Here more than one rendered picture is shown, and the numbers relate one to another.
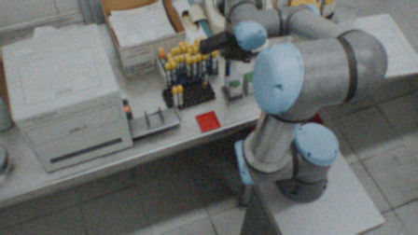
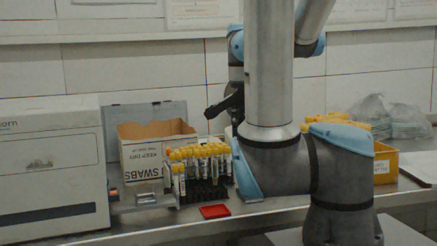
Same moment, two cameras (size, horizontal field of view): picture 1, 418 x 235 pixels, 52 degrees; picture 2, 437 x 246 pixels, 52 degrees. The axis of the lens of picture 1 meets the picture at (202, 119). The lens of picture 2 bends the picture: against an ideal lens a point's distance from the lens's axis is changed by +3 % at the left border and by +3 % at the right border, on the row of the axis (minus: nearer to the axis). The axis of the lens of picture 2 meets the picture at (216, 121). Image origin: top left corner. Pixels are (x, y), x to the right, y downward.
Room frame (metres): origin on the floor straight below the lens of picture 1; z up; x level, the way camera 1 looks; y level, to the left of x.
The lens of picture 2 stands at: (-0.26, -0.16, 1.32)
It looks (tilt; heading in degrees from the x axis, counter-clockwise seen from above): 11 degrees down; 7
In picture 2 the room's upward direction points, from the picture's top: 2 degrees counter-clockwise
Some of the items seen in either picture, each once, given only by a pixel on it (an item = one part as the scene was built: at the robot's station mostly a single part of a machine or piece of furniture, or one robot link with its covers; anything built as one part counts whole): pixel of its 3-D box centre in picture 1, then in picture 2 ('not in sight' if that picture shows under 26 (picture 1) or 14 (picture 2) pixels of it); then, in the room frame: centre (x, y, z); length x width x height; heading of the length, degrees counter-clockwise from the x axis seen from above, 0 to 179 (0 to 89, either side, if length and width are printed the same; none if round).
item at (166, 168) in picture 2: (188, 65); (199, 172); (1.01, 0.06, 0.91); 0.20 x 0.10 x 0.07; 112
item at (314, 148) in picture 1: (310, 152); (336, 158); (0.56, -0.29, 1.08); 0.13 x 0.12 x 0.14; 101
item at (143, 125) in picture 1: (148, 121); (136, 200); (0.76, 0.17, 0.92); 0.21 x 0.07 x 0.05; 112
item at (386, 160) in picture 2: not in sight; (365, 162); (1.06, -0.45, 0.92); 0.13 x 0.13 x 0.10; 19
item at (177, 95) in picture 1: (188, 86); (194, 178); (0.90, 0.05, 0.93); 0.17 x 0.09 x 0.11; 112
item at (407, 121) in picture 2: not in sight; (406, 118); (1.63, -0.73, 0.94); 0.20 x 0.17 x 0.14; 84
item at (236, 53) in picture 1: (237, 42); (246, 104); (0.91, -0.10, 1.14); 0.09 x 0.08 x 0.12; 88
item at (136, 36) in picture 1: (143, 27); (156, 148); (1.16, 0.22, 0.95); 0.29 x 0.25 x 0.15; 22
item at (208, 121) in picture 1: (208, 121); (214, 210); (0.79, -0.02, 0.88); 0.07 x 0.07 x 0.01; 22
